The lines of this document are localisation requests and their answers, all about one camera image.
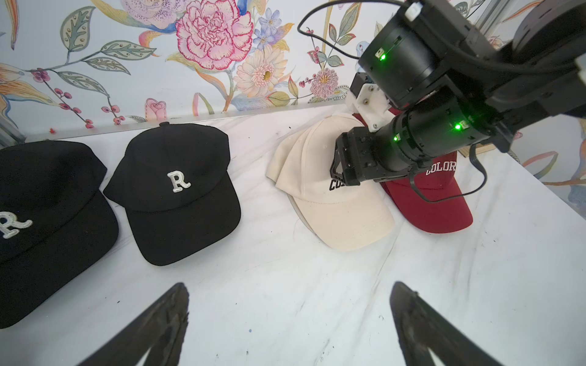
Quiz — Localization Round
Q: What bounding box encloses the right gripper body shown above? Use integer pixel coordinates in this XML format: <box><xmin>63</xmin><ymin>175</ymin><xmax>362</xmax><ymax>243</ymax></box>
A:
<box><xmin>330</xmin><ymin>98</ymin><xmax>488</xmax><ymax>186</ymax></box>

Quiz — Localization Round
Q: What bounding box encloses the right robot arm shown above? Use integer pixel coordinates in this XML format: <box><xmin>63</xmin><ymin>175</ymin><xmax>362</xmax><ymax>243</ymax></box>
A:
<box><xmin>330</xmin><ymin>1</ymin><xmax>585</xmax><ymax>186</ymax></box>

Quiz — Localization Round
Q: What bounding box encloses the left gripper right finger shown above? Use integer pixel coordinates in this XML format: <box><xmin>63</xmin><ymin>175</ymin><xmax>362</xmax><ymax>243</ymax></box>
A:
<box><xmin>389</xmin><ymin>282</ymin><xmax>500</xmax><ymax>365</ymax></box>

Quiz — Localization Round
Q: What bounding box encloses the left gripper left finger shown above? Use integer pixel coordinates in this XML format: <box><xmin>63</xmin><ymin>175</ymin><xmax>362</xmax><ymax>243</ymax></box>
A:
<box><xmin>81</xmin><ymin>282</ymin><xmax>189</xmax><ymax>365</ymax></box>

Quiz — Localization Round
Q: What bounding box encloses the black cap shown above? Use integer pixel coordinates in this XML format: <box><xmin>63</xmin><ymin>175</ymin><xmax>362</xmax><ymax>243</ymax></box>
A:
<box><xmin>104</xmin><ymin>122</ymin><xmax>241</xmax><ymax>266</ymax></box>
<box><xmin>1</xmin><ymin>140</ymin><xmax>119</xmax><ymax>329</ymax></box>

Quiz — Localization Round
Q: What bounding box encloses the cream cap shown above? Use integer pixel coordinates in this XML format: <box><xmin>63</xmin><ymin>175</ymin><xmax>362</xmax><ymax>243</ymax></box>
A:
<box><xmin>275</xmin><ymin>114</ymin><xmax>395</xmax><ymax>251</ymax></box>
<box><xmin>266</xmin><ymin>131</ymin><xmax>302</xmax><ymax>182</ymax></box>

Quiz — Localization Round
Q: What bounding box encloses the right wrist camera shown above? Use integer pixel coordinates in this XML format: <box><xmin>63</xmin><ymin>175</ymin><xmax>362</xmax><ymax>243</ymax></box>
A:
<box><xmin>346</xmin><ymin>73</ymin><xmax>395</xmax><ymax>133</ymax></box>

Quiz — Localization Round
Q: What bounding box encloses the red cap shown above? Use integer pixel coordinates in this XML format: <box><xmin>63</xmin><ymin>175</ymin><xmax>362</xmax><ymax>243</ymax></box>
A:
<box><xmin>352</xmin><ymin>107</ymin><xmax>475</xmax><ymax>235</ymax></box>

